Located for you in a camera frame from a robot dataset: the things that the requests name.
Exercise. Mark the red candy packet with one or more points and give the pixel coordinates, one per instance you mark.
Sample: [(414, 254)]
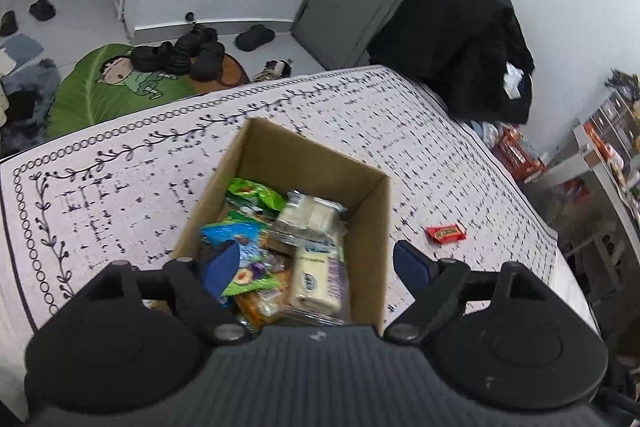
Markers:
[(445, 233)]

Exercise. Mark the black-and-white patterned shoe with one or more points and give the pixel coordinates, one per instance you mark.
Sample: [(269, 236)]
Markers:
[(272, 69)]

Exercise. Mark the black coat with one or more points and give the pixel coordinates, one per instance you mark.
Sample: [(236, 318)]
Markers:
[(450, 37)]

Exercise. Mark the white shelf unit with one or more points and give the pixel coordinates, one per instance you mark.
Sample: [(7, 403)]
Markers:
[(600, 167)]

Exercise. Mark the clear-wrapped white cake packet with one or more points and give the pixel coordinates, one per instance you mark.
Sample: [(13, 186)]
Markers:
[(307, 217)]

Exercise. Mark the black door stopper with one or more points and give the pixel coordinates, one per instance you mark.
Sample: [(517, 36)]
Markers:
[(190, 17)]

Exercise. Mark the white crumpled cloth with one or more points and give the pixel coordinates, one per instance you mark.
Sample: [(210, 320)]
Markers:
[(512, 79)]

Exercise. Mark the dark green shiny packet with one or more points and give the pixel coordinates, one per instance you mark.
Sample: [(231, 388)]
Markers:
[(252, 197)]

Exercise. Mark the black-patterned white cloth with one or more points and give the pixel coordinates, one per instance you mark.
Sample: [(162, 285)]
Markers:
[(125, 187)]

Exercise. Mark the white fleece blanket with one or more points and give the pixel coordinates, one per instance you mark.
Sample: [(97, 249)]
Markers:
[(575, 302)]

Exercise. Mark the black slipper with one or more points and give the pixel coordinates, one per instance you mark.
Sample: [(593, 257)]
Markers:
[(42, 9), (8, 23)]

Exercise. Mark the cardboard box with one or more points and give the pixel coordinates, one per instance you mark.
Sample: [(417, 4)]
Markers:
[(300, 157)]

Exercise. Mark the dark fluffy rug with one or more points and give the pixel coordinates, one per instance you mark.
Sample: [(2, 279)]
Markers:
[(27, 107)]

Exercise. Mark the red crate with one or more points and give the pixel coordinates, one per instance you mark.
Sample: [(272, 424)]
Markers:
[(517, 154)]

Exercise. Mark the green leaf cartoon rug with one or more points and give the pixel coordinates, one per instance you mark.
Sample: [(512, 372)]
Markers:
[(85, 102)]

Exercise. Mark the blue-green nut candy packet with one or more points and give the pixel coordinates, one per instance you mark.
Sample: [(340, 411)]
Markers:
[(250, 276)]

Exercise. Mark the blue candy packet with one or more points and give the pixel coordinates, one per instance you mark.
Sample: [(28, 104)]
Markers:
[(232, 234)]

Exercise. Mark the large white cake packet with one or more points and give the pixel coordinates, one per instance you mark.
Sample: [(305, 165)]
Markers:
[(315, 282)]

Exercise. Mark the grey-blue floor mat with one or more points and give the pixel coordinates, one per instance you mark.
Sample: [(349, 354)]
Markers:
[(20, 49)]

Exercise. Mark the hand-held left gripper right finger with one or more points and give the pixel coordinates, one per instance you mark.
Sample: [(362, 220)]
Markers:
[(410, 267)]

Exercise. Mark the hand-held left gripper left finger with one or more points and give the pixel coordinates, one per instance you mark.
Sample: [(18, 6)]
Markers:
[(220, 267)]

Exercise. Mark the orange rice cracker packet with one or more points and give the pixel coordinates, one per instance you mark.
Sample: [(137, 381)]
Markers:
[(260, 307)]

